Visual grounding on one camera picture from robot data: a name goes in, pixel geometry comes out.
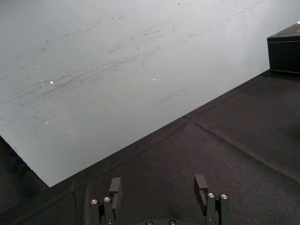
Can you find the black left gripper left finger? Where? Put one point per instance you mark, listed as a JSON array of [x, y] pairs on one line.
[[114, 197]]

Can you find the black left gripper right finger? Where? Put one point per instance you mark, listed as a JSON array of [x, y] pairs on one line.
[[206, 199]]

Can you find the black table cloth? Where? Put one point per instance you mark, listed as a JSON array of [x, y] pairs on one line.
[[199, 152]]

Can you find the black box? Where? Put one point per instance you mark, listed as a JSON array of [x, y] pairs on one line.
[[284, 50]]

